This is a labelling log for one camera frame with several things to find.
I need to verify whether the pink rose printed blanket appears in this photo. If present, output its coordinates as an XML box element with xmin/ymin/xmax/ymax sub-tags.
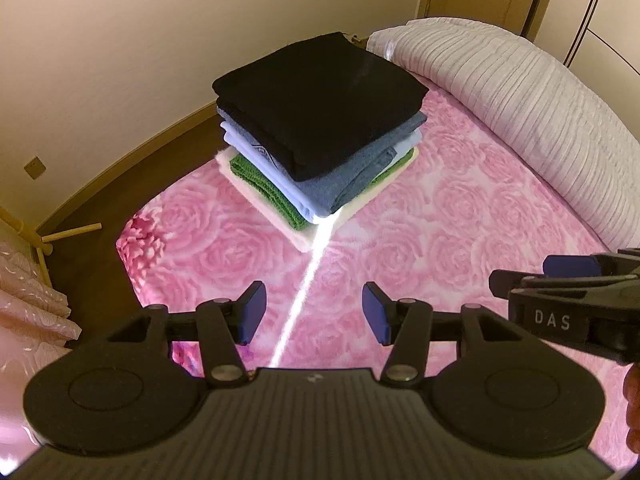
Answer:
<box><xmin>116</xmin><ymin>77</ymin><xmax>640</xmax><ymax>477</ymax></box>

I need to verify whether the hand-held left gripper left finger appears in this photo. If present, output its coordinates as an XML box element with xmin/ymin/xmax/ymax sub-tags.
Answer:
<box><xmin>107</xmin><ymin>281</ymin><xmax>267</xmax><ymax>389</ymax></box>

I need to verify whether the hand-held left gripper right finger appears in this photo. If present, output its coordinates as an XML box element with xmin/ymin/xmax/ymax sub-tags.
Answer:
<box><xmin>362</xmin><ymin>281</ymin><xmax>526</xmax><ymax>389</ymax></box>

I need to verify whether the folded green garment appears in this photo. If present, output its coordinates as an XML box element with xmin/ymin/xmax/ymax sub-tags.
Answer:
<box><xmin>229</xmin><ymin>147</ymin><xmax>419</xmax><ymax>232</ymax></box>

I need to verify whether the pink embossed cloth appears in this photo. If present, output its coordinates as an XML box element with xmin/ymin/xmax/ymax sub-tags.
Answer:
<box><xmin>0</xmin><ymin>239</ymin><xmax>83</xmax><ymax>377</ymax></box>

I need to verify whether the folded light blue garment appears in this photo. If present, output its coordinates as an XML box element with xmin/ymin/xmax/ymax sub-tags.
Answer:
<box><xmin>220</xmin><ymin>119</ymin><xmax>422</xmax><ymax>225</ymax></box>

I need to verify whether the wooden rack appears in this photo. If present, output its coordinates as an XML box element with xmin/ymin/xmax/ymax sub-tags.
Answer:
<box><xmin>0</xmin><ymin>204</ymin><xmax>103</xmax><ymax>287</ymax></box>

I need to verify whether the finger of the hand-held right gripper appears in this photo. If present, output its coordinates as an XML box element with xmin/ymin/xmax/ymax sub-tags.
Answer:
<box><xmin>488</xmin><ymin>268</ymin><xmax>640</xmax><ymax>301</ymax></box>
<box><xmin>543</xmin><ymin>248</ymin><xmax>640</xmax><ymax>279</ymax></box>

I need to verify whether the cream wardrobe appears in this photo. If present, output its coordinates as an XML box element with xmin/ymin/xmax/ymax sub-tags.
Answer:
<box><xmin>532</xmin><ymin>0</ymin><xmax>640</xmax><ymax>88</ymax></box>

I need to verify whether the folded white garment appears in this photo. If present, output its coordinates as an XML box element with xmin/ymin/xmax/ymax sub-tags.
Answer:
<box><xmin>215</xmin><ymin>144</ymin><xmax>420</xmax><ymax>254</ymax></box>

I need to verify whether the black garment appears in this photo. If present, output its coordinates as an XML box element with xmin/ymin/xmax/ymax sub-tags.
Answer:
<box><xmin>212</xmin><ymin>31</ymin><xmax>430</xmax><ymax>184</ymax></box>

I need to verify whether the pale ribbed duvet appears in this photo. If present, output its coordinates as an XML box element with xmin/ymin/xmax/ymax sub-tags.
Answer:
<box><xmin>366</xmin><ymin>17</ymin><xmax>640</xmax><ymax>249</ymax></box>

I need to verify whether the wooden baseboard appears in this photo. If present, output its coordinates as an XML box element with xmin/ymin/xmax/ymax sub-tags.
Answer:
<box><xmin>36</xmin><ymin>100</ymin><xmax>222</xmax><ymax>235</ymax></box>

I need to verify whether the folded blue-grey garment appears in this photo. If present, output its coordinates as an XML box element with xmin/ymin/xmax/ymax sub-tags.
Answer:
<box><xmin>217</xmin><ymin>104</ymin><xmax>429</xmax><ymax>215</ymax></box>

